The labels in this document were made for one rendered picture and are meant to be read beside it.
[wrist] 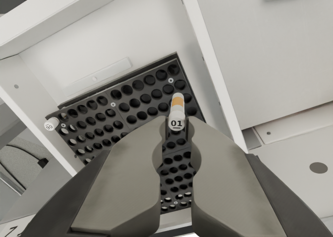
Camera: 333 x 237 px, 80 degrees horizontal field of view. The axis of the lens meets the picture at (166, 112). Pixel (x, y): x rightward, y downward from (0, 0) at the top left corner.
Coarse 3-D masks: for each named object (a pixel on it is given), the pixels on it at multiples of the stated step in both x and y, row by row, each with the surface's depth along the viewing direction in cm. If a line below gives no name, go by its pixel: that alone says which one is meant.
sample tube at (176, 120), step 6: (174, 96) 17; (180, 96) 17; (174, 102) 16; (180, 102) 16; (174, 108) 15; (180, 108) 15; (174, 114) 14; (180, 114) 14; (168, 120) 14; (174, 120) 14; (180, 120) 14; (174, 126) 14; (180, 126) 14
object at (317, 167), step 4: (312, 164) 30; (316, 164) 30; (320, 164) 30; (324, 164) 30; (312, 168) 30; (316, 168) 30; (320, 168) 29; (324, 168) 29; (316, 172) 29; (320, 172) 29; (324, 172) 29
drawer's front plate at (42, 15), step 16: (32, 0) 16; (48, 0) 16; (64, 0) 16; (80, 0) 16; (96, 0) 19; (112, 0) 24; (16, 16) 17; (32, 16) 17; (48, 16) 17; (64, 16) 19; (80, 16) 24; (0, 32) 17; (16, 32) 17; (32, 32) 19; (48, 32) 23; (0, 48) 19; (16, 48) 23
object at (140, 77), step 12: (144, 72) 22; (156, 72) 21; (168, 72) 21; (180, 72) 21; (120, 84) 22; (132, 84) 22; (144, 84) 22; (156, 84) 22; (96, 96) 23; (72, 108) 24; (96, 108) 24; (60, 120) 25; (72, 120) 25
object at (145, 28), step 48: (144, 0) 24; (192, 0) 18; (48, 48) 27; (96, 48) 27; (144, 48) 26; (192, 48) 26; (0, 96) 24; (48, 96) 30; (48, 144) 27; (240, 144) 26
